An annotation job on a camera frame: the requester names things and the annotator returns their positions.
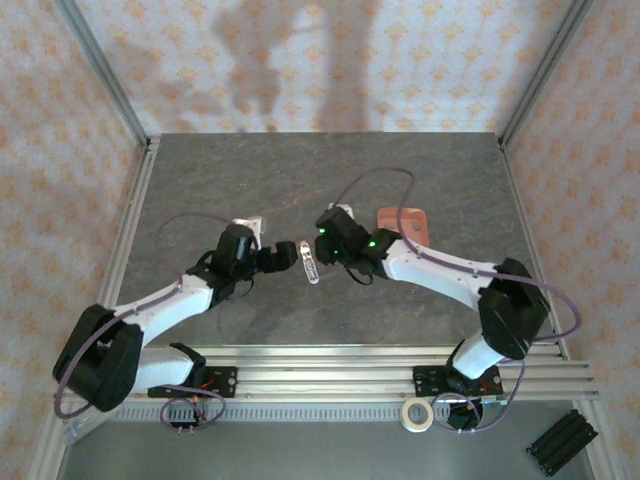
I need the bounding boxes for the pink mini stapler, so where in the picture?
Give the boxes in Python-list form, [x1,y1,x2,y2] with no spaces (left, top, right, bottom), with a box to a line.
[297,239,322,286]

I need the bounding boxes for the orange plastic tray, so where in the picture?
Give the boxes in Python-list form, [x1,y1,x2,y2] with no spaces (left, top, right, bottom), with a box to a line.
[375,206,430,247]

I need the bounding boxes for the white masking tape roll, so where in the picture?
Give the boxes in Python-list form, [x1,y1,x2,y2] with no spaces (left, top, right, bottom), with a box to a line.
[400,397,435,434]

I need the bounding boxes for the clear plastic bag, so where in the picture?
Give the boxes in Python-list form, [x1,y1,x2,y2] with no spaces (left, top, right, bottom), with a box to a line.
[62,409,101,447]

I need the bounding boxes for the black aluminium extrusion piece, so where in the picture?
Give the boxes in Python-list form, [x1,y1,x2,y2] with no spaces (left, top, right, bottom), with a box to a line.
[525,408,600,476]

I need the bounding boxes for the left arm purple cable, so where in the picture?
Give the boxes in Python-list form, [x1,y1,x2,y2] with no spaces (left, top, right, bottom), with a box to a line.
[52,212,239,420]

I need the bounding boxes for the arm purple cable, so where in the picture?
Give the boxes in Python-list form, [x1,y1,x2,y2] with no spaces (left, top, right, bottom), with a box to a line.
[52,212,239,420]
[337,167,584,346]

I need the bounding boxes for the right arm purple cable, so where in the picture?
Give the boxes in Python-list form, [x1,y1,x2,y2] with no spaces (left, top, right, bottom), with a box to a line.
[337,167,584,346]

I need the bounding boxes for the aluminium table side rail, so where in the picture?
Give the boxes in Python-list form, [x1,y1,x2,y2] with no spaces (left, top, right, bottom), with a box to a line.
[497,137,571,361]
[97,133,162,316]

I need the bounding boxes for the aluminium frame cross rails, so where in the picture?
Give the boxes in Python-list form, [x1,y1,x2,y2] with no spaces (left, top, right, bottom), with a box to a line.
[54,342,601,405]

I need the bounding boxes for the grey slotted cable duct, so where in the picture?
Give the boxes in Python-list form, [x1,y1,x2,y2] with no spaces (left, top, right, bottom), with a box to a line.
[117,404,454,425]

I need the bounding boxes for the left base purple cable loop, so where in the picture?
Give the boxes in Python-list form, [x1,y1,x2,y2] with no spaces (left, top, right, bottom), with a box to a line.
[158,388,227,435]

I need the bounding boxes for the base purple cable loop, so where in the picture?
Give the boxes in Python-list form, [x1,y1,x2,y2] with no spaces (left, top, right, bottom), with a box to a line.
[158,388,227,435]
[432,357,531,436]

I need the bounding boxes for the aluminium frame upright post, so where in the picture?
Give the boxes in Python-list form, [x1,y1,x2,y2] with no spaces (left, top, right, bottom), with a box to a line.
[53,0,151,149]
[498,0,596,149]

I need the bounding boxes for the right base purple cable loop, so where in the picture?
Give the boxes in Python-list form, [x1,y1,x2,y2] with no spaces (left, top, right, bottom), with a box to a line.
[432,357,531,436]

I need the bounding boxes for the aluminium frame leg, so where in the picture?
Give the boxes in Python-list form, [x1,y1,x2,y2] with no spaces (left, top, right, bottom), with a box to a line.
[584,399,634,480]
[22,399,77,480]

